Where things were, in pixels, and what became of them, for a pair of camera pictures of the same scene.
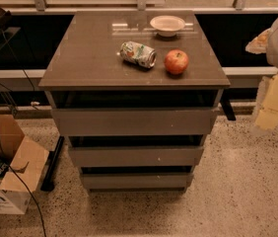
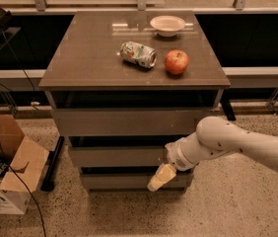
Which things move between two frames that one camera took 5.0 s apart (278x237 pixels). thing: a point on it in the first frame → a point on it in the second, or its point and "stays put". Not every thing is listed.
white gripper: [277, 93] → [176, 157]
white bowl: [167, 26] stays put
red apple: [175, 61] stays put
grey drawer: [135, 156] stays put
